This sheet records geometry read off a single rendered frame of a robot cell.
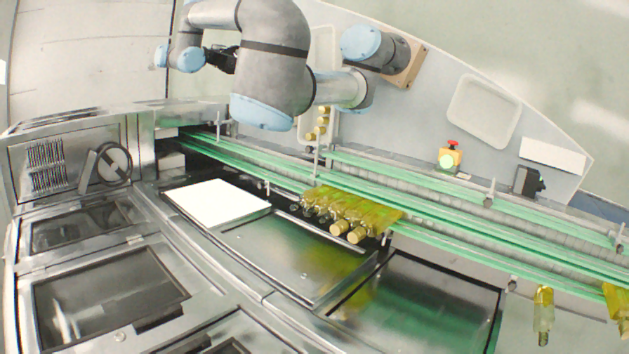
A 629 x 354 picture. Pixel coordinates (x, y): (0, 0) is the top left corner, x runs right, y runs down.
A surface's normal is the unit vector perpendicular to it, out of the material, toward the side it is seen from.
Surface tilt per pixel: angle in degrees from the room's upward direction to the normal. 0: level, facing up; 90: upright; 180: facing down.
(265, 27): 27
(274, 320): 90
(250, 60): 15
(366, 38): 8
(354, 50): 8
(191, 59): 90
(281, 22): 56
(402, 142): 0
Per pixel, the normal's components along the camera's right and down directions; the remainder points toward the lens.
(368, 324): 0.09, -0.95
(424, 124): -0.62, 0.20
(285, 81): 0.56, 0.46
